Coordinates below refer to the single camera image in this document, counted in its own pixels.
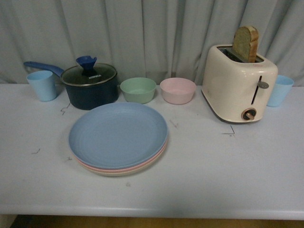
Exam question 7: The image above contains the blue plate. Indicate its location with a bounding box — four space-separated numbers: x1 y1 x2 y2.
68 102 169 167

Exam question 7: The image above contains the light blue cup right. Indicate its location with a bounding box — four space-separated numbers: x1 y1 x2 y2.
267 75 294 107

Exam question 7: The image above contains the pink bowl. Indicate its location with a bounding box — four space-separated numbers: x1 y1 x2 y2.
160 77 196 105

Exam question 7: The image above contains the light blue cup left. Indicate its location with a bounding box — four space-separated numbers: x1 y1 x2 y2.
26 70 57 102

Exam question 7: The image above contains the grey curtain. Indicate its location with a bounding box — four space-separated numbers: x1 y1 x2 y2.
0 0 304 86

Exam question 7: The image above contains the light blue cup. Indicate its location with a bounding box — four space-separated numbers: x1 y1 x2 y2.
26 70 57 102
267 75 294 107

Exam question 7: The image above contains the green bowl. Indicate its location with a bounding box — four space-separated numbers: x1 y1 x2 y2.
120 77 156 104

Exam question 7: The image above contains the cream plate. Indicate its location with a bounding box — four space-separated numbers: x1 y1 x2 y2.
75 141 167 177

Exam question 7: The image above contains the dark blue saucepan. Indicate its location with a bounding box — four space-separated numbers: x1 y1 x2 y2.
24 61 119 110

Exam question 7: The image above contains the glass pot lid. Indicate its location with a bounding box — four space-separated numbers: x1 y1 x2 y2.
61 56 117 87

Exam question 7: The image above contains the cream toaster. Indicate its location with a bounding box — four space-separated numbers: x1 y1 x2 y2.
201 45 278 123

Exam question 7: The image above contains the bread slice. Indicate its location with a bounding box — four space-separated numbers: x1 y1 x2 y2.
232 26 259 63

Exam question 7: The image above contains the pink plate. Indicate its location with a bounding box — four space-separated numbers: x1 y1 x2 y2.
69 138 167 173

